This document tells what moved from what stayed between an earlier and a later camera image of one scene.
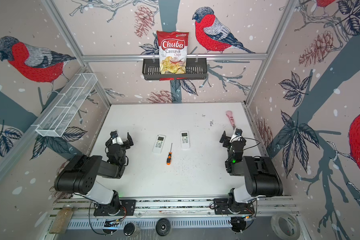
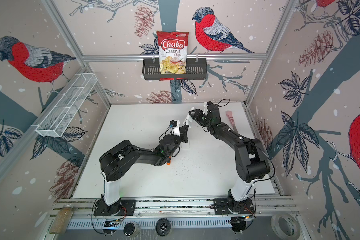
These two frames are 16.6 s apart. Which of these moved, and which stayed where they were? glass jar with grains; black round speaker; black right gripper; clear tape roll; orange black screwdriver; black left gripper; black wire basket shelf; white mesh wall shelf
Moved: black right gripper; black left gripper
Stayed: black round speaker; orange black screwdriver; black wire basket shelf; clear tape roll; white mesh wall shelf; glass jar with grains
